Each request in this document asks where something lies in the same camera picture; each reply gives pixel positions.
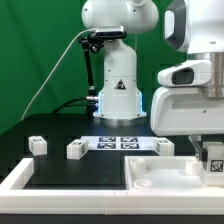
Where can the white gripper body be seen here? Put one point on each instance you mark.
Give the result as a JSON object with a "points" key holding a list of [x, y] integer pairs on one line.
{"points": [[190, 100]]}

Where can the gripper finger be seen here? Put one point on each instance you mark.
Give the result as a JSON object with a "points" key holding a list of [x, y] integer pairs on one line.
{"points": [[195, 139]]}

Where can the white square table top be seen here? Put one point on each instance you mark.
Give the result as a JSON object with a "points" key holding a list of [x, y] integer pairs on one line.
{"points": [[169, 172]]}

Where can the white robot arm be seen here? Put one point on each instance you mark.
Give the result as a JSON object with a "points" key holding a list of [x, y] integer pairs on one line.
{"points": [[195, 27]]}

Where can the white U-shaped obstacle fence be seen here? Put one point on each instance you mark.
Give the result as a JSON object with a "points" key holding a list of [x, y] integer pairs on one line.
{"points": [[15, 199]]}

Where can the white AprilTag base plate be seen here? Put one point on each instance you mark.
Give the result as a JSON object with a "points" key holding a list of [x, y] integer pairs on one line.
{"points": [[125, 143]]}

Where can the grey mounted camera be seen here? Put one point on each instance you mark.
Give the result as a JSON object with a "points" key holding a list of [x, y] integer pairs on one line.
{"points": [[116, 32]]}

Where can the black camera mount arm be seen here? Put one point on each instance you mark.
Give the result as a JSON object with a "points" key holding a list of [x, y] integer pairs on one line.
{"points": [[83, 41]]}

